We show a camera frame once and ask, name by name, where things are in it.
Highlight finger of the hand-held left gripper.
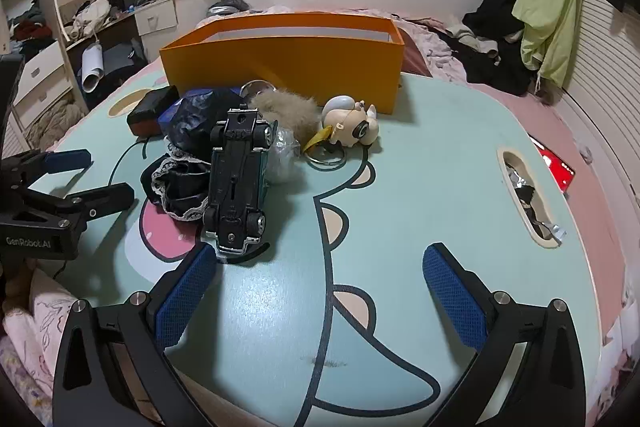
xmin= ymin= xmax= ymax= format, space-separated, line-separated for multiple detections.
xmin=25 ymin=183 xmax=136 ymax=230
xmin=15 ymin=149 xmax=94 ymax=188

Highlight white louvered wardrobe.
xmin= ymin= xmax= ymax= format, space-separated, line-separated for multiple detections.
xmin=560 ymin=0 xmax=640 ymax=218

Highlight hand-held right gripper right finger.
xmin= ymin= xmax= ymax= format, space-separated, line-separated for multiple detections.
xmin=422 ymin=242 xmax=586 ymax=427

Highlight beige furry scrunchie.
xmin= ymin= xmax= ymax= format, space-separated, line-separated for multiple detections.
xmin=248 ymin=91 xmax=323 ymax=145

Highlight black satin lace cloth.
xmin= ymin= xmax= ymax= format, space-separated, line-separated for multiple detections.
xmin=139 ymin=87 xmax=246 ymax=223

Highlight black red case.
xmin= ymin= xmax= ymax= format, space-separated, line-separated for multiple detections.
xmin=126 ymin=86 xmax=180 ymax=138

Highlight dark teal toy car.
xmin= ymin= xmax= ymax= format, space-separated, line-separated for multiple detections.
xmin=201 ymin=106 xmax=279 ymax=254

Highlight black clothes pile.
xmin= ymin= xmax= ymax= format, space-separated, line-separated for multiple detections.
xmin=462 ymin=0 xmax=538 ymax=98

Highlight black cable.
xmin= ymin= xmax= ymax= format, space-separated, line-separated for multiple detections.
xmin=109 ymin=134 xmax=151 ymax=188

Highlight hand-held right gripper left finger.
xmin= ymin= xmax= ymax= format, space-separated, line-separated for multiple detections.
xmin=52 ymin=243 xmax=219 ymax=427

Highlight small black item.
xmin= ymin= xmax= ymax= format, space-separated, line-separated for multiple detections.
xmin=515 ymin=186 xmax=551 ymax=228

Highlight cream figure keychain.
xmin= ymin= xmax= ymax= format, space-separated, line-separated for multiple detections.
xmin=300 ymin=95 xmax=382 ymax=169

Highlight white drawer cabinet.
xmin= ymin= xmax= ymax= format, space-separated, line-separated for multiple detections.
xmin=135 ymin=0 xmax=180 ymax=50

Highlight beige garment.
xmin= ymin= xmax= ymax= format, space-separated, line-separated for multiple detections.
xmin=445 ymin=22 xmax=501 ymax=58

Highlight dark grey bag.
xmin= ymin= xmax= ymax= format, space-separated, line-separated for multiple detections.
xmin=207 ymin=0 xmax=251 ymax=16

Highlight clear plastic bag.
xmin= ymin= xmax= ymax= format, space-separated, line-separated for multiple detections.
xmin=267 ymin=127 xmax=303 ymax=184

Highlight maroon cushion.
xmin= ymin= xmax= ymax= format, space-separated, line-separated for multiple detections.
xmin=400 ymin=27 xmax=432 ymax=74

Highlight blue packet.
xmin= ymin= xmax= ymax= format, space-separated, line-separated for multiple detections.
xmin=157 ymin=99 xmax=181 ymax=130

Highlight pink floral blanket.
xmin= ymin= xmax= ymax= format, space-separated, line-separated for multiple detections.
xmin=390 ymin=12 xmax=481 ymax=82

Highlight orange cardboard box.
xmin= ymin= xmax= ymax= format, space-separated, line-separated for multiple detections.
xmin=159 ymin=12 xmax=407 ymax=115

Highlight white drawer unit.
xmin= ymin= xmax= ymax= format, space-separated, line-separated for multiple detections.
xmin=12 ymin=42 xmax=76 ymax=142

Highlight beige bag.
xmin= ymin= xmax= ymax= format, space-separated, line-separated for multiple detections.
xmin=65 ymin=0 xmax=113 ymax=40

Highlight smartphone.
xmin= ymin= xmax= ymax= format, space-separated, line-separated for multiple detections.
xmin=530 ymin=134 xmax=577 ymax=195

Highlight beige fuzzy blanket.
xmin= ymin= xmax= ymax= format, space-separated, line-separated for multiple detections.
xmin=22 ymin=99 xmax=86 ymax=150

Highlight white paper roll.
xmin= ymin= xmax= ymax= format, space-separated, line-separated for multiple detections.
xmin=80 ymin=43 xmax=107 ymax=94

